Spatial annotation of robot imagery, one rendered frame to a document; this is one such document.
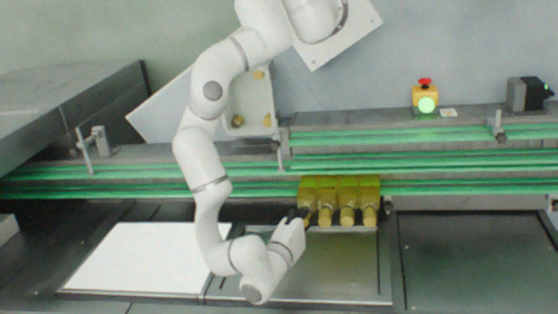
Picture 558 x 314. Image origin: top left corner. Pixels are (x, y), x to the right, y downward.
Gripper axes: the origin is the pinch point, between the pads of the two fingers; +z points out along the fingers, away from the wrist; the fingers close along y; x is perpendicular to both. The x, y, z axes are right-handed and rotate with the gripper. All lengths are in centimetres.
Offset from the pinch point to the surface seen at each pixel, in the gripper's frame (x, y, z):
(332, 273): -9.1, -12.3, -3.8
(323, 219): -5.6, 1.1, 0.5
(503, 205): -49, -12, 41
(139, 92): 115, 6, 71
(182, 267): 31.6, -12.9, -14.0
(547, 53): -55, 31, 56
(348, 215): -11.8, 2.0, 2.5
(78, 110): 103, 15, 24
